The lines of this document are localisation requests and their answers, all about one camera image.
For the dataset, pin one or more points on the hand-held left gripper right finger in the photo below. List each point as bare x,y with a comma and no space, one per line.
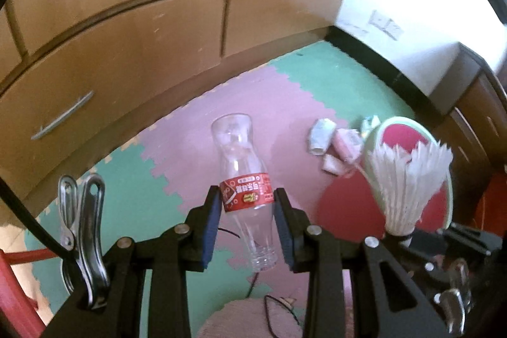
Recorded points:
283,227

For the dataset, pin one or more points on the dark wooden nightstand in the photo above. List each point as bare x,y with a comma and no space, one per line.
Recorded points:
475,112

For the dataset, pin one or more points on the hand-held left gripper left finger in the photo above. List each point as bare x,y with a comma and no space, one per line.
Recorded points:
212,227

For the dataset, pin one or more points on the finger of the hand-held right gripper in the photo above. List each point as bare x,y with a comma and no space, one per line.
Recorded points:
469,241
429,245

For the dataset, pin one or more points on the metal spring clip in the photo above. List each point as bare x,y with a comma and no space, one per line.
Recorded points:
451,306
85,235

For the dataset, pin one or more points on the pink fuzzy cloth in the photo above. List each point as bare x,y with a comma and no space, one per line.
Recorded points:
237,322

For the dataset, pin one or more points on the white feather shuttlecock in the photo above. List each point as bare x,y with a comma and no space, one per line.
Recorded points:
400,187

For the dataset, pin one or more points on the red plastic stool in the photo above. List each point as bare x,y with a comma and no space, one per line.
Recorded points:
16,282

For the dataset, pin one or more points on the red bin with green rim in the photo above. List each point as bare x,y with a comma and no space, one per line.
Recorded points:
344,199

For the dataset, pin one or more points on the wooden wardrobe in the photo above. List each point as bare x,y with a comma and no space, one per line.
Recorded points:
138,45

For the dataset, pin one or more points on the clear plastic bottle red label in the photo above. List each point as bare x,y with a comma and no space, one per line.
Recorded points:
237,163

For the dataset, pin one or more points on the green foam floor mat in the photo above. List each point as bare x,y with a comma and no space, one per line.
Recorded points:
348,84
130,183

